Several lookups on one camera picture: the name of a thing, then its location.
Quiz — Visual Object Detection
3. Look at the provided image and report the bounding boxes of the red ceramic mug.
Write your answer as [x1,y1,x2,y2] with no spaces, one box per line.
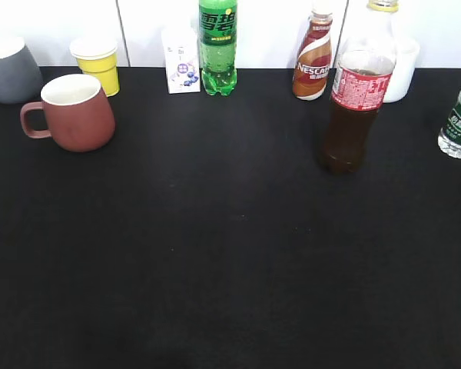
[20,74,115,152]

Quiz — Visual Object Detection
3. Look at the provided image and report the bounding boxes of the red label cola bottle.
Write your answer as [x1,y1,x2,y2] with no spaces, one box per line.
[320,1,399,174]

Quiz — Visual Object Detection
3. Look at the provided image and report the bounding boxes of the green sprite bottle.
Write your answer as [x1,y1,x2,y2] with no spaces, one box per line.
[198,0,237,96]

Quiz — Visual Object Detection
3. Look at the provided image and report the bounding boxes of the yellow paper cup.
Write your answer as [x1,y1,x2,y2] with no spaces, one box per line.
[69,35,120,97]

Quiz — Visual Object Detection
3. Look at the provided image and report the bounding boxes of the brown nescafe coffee bottle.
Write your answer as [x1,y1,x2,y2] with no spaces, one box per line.
[293,1,333,101]

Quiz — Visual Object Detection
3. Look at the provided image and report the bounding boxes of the white blueberry milk carton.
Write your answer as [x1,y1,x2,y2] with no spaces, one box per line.
[161,25,201,95]

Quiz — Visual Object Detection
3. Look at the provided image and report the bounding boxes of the white ceramic mug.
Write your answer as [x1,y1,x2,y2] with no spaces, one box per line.
[383,37,420,103]

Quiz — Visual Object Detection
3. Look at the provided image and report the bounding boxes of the grey ceramic mug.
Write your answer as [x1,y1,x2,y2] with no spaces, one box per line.
[0,35,43,104]

